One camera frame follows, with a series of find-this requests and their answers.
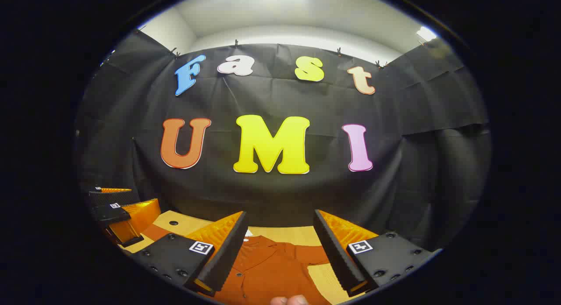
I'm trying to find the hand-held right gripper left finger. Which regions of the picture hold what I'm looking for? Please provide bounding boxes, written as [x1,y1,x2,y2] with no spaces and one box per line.
[131,211,249,296]

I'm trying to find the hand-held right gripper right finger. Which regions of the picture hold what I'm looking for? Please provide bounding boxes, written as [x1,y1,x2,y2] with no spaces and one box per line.
[313,209,443,297]

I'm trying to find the orange button-up garment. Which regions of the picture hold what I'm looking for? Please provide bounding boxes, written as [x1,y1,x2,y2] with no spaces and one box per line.
[141,224,336,305]

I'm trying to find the black backdrop cloth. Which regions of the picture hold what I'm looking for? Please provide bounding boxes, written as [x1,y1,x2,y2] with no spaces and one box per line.
[75,31,494,253]

